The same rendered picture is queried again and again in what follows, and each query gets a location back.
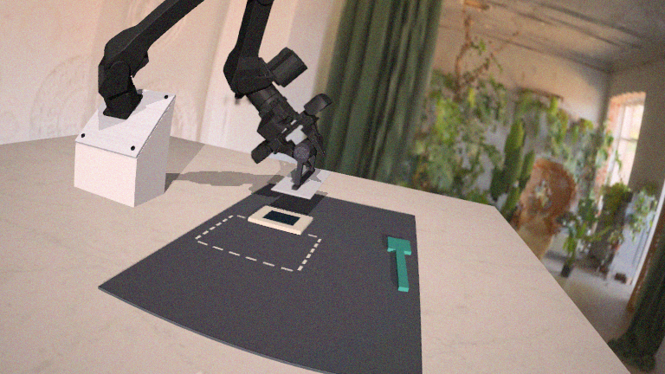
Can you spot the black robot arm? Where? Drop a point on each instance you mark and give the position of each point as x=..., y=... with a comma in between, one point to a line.
x=126, y=53

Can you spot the teal flat trowel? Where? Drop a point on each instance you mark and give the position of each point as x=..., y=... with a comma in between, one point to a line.
x=401, y=247

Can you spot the cream rectangular tile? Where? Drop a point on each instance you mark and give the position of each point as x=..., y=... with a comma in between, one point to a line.
x=281, y=219

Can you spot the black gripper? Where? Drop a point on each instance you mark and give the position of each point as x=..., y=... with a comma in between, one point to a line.
x=307, y=119

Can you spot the black-handled white trowel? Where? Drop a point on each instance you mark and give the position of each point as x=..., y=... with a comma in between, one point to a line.
x=303, y=181

